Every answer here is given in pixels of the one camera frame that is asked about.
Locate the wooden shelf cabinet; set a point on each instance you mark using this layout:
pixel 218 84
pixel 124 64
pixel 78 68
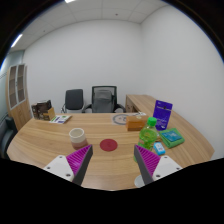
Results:
pixel 20 100

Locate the blue flat packet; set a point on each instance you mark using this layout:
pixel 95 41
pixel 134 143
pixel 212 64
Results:
pixel 172 136

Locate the dark sofa chair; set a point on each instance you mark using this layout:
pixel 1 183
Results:
pixel 6 135

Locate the dark grey office chair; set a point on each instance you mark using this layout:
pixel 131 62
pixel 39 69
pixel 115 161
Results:
pixel 74 99

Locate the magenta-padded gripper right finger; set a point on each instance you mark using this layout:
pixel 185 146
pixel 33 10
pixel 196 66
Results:
pixel 148 161

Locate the brown cardboard box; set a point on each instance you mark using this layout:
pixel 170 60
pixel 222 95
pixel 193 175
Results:
pixel 135 124

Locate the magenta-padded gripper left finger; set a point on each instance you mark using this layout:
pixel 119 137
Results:
pixel 78 160

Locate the white and brown ribbed cup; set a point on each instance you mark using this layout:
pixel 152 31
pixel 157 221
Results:
pixel 78 137

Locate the white and green leaflet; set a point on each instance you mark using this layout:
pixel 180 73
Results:
pixel 60 119

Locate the wooden side desk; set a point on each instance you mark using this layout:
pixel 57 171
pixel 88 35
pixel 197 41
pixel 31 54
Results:
pixel 141 101

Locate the long ceiling light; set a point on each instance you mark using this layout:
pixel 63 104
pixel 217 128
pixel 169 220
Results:
pixel 16 40

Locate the green drink bottle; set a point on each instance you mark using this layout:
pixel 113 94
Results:
pixel 148 134

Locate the purple standing pouch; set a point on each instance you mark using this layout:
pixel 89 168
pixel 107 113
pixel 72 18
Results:
pixel 162 115

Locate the black mesh office chair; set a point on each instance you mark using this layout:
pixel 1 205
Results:
pixel 103 100

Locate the stack of dark boxes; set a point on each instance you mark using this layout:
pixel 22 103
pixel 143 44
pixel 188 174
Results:
pixel 42 109

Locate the small blue and white item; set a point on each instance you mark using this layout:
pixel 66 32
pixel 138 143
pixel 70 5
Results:
pixel 159 149

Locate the folded green cloth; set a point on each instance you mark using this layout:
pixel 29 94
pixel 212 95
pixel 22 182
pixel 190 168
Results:
pixel 174 144

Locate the flat round red coaster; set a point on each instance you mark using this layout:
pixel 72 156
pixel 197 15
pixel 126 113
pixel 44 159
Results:
pixel 108 145

